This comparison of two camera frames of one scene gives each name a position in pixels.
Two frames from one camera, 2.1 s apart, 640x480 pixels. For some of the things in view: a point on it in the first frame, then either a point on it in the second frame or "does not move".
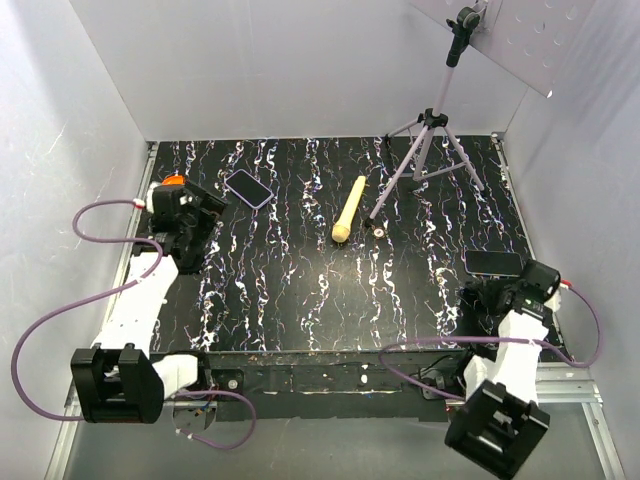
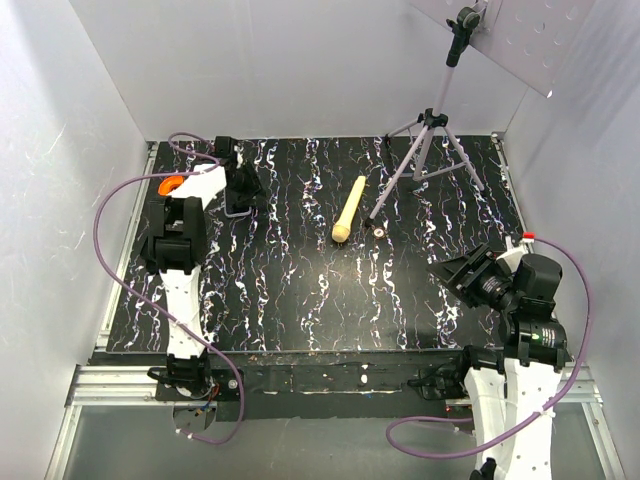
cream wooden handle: x=341 y=231 does not move
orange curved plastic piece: x=174 y=180 does not move
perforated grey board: x=531 y=38 does not move
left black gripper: x=209 y=209 to x=253 y=189
